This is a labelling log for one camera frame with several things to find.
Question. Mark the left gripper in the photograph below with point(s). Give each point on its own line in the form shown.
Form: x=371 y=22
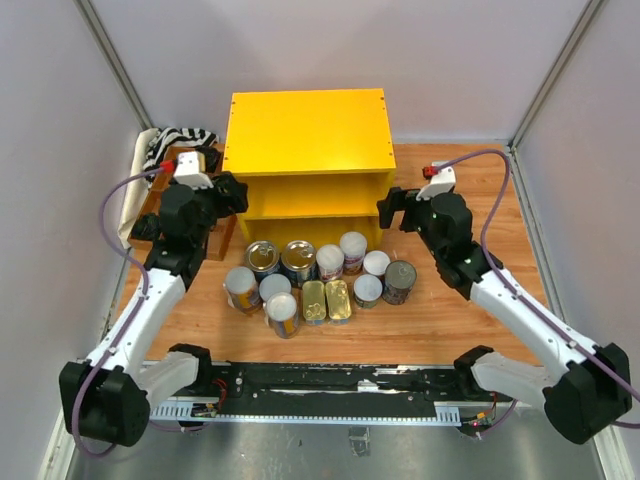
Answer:
x=232 y=202

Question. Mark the rolled dark belt bottom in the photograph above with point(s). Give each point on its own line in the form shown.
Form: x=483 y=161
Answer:
x=146 y=228

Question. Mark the gold rectangular tin left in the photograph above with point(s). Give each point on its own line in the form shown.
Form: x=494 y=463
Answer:
x=314 y=307

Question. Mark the wooden divided tray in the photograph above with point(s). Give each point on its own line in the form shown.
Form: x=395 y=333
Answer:
x=220 y=235

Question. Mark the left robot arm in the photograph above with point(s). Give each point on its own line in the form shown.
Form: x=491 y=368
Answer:
x=110 y=395

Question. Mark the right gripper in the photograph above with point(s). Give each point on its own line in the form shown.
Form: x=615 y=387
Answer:
x=399 y=200

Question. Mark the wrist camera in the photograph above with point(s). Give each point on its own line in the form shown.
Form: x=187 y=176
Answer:
x=440 y=178
x=189 y=168

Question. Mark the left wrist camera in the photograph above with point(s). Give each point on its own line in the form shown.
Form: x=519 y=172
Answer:
x=189 y=168

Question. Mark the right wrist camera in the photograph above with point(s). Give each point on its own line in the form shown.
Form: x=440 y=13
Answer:
x=440 y=178

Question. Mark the yellow shelf cabinet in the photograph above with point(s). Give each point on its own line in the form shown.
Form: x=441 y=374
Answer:
x=316 y=163

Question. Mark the red white can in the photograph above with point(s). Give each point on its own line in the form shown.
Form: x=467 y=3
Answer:
x=354 y=246
x=330 y=262

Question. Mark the gold rectangular tin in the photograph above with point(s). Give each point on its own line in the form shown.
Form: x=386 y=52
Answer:
x=314 y=307
x=338 y=302

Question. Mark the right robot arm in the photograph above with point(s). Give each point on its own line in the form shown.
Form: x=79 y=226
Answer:
x=580 y=386

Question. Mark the blue yellow can white lid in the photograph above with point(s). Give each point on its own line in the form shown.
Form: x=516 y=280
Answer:
x=282 y=314

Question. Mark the striped cloth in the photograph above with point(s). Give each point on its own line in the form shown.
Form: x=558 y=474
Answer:
x=165 y=138

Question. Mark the gold rectangular tin right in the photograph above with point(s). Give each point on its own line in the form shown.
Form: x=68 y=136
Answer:
x=338 y=302

